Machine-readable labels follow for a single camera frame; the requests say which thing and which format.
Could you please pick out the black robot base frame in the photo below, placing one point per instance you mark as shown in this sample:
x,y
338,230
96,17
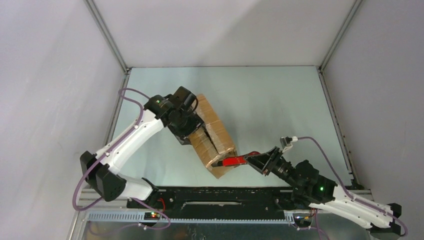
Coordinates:
x,y
210,204

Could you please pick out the aluminium left corner post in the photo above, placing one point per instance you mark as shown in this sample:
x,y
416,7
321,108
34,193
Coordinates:
x,y
107,35

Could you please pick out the aluminium right corner post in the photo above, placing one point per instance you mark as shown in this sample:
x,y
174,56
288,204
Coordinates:
x,y
347,21

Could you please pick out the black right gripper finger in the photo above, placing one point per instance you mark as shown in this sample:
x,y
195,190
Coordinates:
x,y
270,156
260,165

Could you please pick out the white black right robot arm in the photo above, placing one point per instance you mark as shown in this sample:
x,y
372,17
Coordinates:
x,y
313,190

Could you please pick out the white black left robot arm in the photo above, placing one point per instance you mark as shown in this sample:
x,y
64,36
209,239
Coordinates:
x,y
101,170

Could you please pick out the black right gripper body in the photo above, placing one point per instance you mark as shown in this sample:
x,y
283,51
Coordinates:
x,y
281,168

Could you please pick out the brown cardboard express box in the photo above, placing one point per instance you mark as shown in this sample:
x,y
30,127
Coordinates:
x,y
212,142

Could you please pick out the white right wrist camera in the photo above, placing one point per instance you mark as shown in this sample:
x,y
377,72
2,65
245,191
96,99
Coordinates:
x,y
287,141

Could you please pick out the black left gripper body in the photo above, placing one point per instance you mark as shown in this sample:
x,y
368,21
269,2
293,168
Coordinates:
x,y
188,122

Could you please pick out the red black utility knife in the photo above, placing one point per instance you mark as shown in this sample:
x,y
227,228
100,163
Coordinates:
x,y
237,160

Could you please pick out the aluminium corner post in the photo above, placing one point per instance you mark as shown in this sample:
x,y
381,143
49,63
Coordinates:
x,y
107,35
347,21

